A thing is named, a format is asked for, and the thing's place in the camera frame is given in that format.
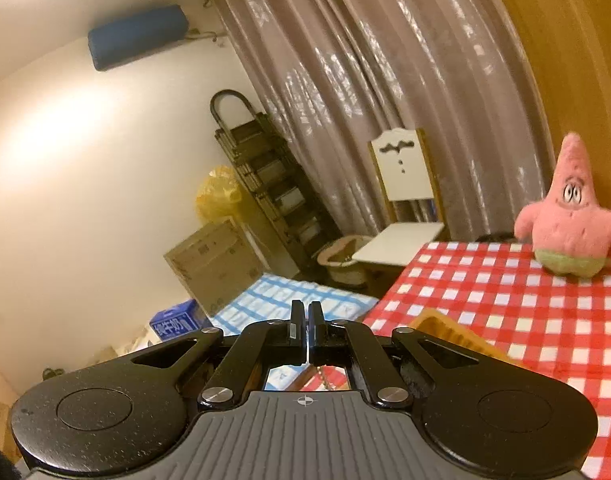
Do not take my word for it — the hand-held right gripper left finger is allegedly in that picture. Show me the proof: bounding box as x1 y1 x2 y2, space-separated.
130 300 306 408

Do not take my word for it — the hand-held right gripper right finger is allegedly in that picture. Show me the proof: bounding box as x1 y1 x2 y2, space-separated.
308 301 481 407

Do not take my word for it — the white pearl necklace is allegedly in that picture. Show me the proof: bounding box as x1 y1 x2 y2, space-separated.
307 345 337 392

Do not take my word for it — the gold plastic tray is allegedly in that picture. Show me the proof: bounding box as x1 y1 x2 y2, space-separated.
409 308 523 368

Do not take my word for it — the blue checkered cloth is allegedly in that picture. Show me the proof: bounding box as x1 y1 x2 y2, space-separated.
206 272 381 391

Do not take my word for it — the woven basket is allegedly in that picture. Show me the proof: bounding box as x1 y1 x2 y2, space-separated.
317 235 373 286

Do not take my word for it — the large cardboard box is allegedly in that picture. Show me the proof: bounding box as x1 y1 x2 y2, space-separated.
163 217 264 316

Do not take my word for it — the blue carton box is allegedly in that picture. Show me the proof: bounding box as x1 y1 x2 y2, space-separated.
150 299 211 343

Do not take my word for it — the dark folding step ladder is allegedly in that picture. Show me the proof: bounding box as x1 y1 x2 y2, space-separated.
210 89 343 278

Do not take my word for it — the yellow plastic bag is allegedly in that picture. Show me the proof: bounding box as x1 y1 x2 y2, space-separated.
194 165 249 223

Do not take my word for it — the red checkered tablecloth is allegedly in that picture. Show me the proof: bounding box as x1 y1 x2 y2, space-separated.
298 241 611 480

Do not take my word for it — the white wooden chair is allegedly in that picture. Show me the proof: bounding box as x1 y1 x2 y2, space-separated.
351 127 446 267

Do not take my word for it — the grey patterned curtain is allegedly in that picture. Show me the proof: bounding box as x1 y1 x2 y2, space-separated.
208 0 556 241

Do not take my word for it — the pink starfish plush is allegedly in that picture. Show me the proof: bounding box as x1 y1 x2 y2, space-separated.
514 132 611 277

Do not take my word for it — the blue air conditioner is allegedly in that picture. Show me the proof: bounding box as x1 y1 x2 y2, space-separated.
88 4 192 72

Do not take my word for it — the ochre curtain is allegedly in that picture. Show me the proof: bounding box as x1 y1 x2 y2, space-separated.
480 0 611 211

